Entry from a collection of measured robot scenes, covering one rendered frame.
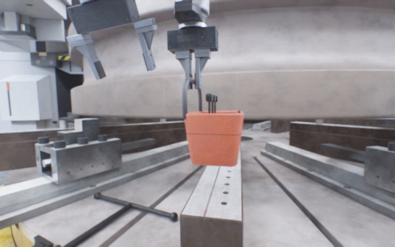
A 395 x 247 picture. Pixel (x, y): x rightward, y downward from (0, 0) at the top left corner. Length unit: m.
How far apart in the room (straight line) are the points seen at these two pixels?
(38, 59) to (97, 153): 3.33
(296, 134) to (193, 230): 2.54
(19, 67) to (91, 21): 4.61
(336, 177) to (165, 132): 2.03
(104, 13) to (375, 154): 1.44
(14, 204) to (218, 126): 1.31
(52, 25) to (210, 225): 3.61
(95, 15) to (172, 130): 2.48
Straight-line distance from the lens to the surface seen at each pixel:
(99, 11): 0.49
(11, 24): 3.84
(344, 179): 1.78
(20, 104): 4.59
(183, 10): 0.50
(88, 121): 1.63
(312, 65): 1.38
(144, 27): 0.46
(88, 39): 0.54
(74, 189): 1.63
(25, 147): 2.64
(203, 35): 0.54
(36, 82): 4.45
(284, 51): 1.37
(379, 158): 1.49
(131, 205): 1.32
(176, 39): 0.56
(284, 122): 4.74
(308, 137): 2.84
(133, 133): 2.69
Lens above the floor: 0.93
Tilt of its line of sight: 5 degrees down
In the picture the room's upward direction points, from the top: 1 degrees counter-clockwise
